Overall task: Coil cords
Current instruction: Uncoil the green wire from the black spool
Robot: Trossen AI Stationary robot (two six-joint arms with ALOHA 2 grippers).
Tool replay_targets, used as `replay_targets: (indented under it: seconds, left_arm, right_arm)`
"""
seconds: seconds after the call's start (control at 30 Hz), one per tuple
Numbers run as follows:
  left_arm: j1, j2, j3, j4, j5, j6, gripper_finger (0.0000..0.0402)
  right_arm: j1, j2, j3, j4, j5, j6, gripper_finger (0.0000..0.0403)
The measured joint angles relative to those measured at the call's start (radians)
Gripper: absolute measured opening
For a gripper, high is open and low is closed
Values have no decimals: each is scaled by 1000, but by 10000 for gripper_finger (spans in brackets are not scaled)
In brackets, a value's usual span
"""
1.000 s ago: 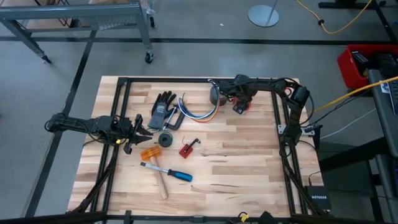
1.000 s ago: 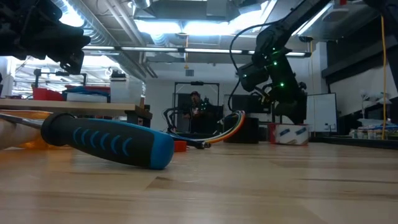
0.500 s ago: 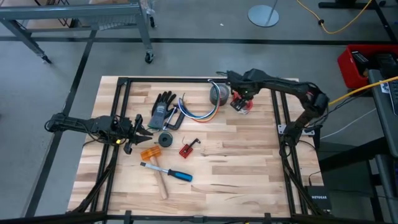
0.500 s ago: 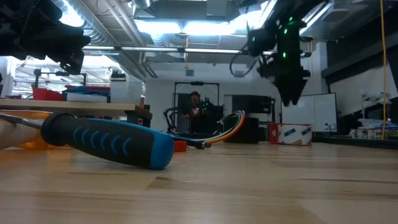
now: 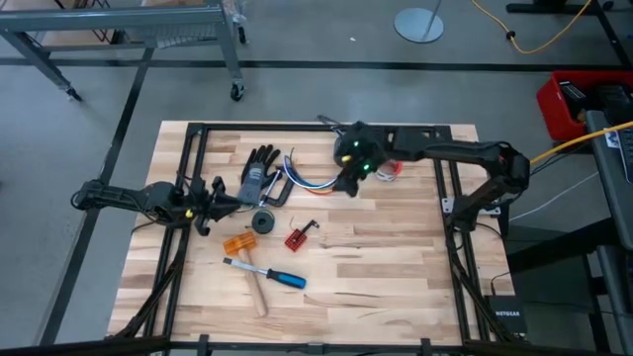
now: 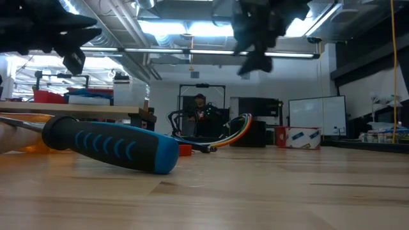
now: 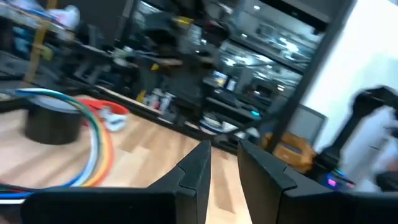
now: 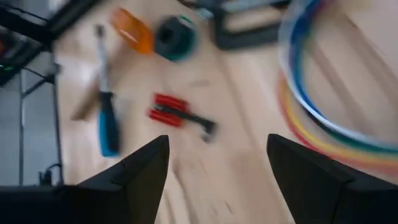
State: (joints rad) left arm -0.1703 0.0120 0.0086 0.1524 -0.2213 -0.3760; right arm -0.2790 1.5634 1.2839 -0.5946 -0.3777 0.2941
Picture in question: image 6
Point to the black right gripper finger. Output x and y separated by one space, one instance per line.
257 62

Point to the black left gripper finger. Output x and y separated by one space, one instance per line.
76 21
78 36

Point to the black cabinet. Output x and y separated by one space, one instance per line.
259 107

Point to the blue cloth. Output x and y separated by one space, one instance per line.
89 92

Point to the black background robot station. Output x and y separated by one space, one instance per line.
202 85

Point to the red storage box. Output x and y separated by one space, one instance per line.
48 96

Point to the person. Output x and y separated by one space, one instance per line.
200 105

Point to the wooden workbench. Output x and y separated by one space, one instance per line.
80 110

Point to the white translucent container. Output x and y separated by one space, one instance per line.
128 94

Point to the long ceiling light bar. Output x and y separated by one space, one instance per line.
153 50

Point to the white whiteboard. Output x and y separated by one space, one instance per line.
316 115

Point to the red plastic terminal block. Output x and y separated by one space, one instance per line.
185 150

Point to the white desk lamp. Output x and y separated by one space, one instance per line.
383 99

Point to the cluttered side counter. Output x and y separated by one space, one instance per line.
383 137

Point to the black aluminium table frame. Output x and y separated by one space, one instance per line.
367 147

